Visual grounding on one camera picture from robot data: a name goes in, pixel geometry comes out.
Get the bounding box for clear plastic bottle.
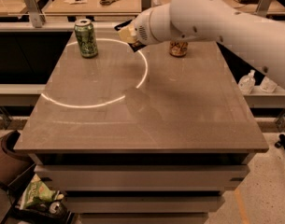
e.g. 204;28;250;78
238;70;255;95
260;77;278;93

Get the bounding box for scissors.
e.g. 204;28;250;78
99;0;121;6

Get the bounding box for green soda can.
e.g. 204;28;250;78
74;19;98;58

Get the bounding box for black rxbar chocolate bar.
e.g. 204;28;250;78
114;20;145;52

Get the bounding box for left metal bracket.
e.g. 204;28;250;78
23;0;45;28

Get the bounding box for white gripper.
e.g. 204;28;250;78
118;7;163;45

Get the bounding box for white power strip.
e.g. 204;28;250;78
151;0;162;7

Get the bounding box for grey drawer cabinet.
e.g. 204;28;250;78
36;163;249;224

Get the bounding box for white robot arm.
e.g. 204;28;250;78
118;0;285;89

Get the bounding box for orange soda can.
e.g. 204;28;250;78
169;41;188;57

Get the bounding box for green chip bag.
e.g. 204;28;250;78
20;175;64;210

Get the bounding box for crushed can in bin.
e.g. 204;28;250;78
49;202;65;216

